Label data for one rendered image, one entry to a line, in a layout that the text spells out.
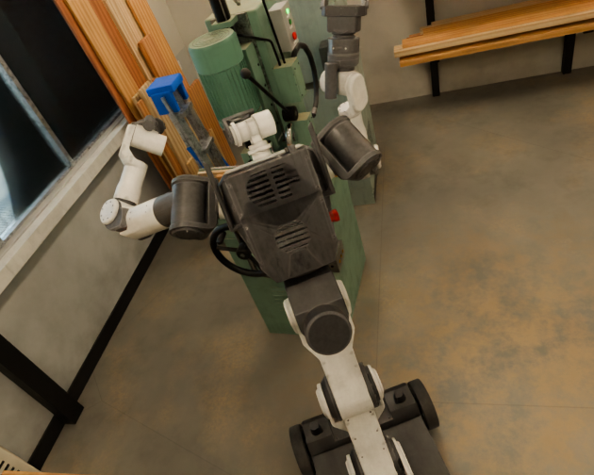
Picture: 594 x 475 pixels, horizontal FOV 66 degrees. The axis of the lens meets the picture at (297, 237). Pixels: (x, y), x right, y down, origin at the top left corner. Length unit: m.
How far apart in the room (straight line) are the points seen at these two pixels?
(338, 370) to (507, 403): 0.97
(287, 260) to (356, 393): 0.53
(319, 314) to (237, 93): 0.92
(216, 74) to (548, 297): 1.83
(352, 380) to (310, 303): 0.37
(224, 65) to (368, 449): 1.37
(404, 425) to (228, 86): 1.43
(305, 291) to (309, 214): 0.21
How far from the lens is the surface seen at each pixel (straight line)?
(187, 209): 1.17
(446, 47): 3.66
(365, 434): 1.63
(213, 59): 1.66
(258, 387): 2.38
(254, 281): 2.21
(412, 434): 1.93
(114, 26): 3.44
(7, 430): 2.65
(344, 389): 1.44
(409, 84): 4.28
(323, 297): 1.14
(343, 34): 1.33
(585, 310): 2.50
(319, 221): 1.06
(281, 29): 1.93
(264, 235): 1.05
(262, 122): 1.20
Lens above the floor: 1.92
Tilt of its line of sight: 39 degrees down
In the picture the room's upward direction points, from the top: 20 degrees counter-clockwise
